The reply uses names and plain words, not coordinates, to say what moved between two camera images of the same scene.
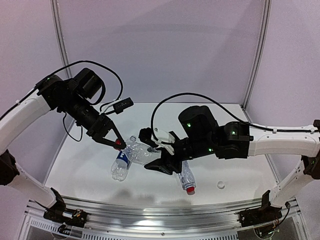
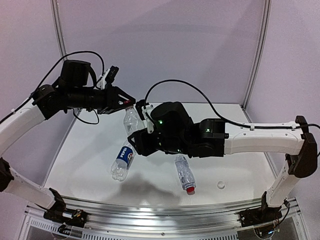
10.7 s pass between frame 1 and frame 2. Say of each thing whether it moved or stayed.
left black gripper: moved
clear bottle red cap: moved
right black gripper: moved
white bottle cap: stayed
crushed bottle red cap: stayed
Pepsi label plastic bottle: stayed
